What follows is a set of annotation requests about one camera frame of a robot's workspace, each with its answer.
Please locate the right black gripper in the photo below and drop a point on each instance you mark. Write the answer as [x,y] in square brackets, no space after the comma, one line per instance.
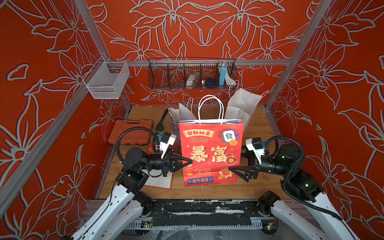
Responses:
[254,170]

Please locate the floral patterned paper bag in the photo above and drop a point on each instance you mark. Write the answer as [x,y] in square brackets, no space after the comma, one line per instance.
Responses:
[183,113]

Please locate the dark blue round object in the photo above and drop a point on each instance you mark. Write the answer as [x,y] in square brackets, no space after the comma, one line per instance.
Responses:
[210,83]

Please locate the silver pouch in basket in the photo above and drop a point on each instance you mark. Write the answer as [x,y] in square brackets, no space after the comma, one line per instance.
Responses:
[192,81]

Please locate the black wire wall basket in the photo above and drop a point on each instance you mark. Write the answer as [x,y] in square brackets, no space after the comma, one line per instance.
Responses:
[172,73]

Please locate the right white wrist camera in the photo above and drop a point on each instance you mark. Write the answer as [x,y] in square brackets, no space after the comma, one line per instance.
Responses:
[255,149]

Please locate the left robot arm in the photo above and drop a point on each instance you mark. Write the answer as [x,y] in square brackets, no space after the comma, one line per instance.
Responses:
[127,202]

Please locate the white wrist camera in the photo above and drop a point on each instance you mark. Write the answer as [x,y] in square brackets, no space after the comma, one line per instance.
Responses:
[255,149]
[167,141]

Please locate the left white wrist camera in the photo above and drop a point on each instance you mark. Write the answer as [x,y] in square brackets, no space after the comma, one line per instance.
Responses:
[167,141]

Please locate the white paper bag back right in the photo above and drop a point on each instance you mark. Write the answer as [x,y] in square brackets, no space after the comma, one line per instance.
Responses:
[242,105]

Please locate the light blue box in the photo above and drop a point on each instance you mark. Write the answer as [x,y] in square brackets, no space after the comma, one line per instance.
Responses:
[223,72]

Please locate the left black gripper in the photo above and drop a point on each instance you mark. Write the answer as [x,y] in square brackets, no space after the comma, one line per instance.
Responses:
[168,164]

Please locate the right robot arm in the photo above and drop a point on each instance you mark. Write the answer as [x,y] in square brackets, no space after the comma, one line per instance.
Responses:
[284,156]

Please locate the white wire mesh basket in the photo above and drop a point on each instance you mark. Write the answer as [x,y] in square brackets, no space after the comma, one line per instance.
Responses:
[107,81]

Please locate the red paper bag blue panel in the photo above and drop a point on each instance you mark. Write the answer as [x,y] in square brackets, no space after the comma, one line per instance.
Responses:
[213,145]

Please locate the dark green scraper tool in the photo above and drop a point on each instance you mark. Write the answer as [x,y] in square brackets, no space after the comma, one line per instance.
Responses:
[160,126]

